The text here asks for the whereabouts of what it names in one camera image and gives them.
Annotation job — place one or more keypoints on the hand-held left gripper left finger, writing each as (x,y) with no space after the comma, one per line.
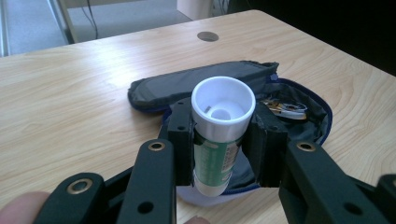
(149,183)

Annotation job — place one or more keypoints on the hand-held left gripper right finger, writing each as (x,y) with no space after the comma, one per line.
(314,186)

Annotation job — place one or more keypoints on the teardrop correction tape dispenser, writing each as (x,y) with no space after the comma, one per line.
(288,110)

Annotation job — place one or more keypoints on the white and green glue stick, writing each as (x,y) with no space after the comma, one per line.
(221,124)

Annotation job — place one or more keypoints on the grey and lilac pencil case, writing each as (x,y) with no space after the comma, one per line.
(174,84)

